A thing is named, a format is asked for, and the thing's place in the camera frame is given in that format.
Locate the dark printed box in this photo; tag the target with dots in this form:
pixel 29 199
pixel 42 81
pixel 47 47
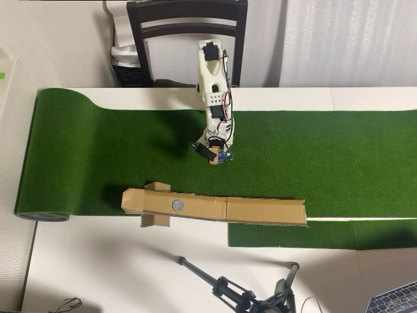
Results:
pixel 128 76

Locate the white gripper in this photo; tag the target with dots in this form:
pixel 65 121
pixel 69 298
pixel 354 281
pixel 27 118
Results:
pixel 217 141

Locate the white curtain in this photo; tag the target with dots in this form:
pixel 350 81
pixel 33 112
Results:
pixel 348 42

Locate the black tripod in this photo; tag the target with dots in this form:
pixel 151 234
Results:
pixel 228 291

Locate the long green turf mat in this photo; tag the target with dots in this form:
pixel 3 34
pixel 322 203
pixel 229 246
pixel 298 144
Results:
pixel 97 146

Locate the dark wooden chair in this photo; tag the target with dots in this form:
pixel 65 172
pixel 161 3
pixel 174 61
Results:
pixel 185 9

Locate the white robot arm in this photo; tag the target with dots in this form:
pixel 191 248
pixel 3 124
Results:
pixel 208 78

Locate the tan cardboard camera mount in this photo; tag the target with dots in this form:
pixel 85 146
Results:
pixel 214 160

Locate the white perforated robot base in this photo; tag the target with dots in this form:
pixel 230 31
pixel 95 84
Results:
pixel 199 101

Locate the white foam packaging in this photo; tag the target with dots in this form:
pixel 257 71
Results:
pixel 120 26

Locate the laptop corner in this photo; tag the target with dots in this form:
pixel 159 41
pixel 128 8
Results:
pixel 394 298

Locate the cardboard ramp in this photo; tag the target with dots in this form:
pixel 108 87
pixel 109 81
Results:
pixel 260 212

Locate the white plastic appliance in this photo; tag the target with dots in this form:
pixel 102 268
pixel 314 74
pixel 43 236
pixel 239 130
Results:
pixel 123 55

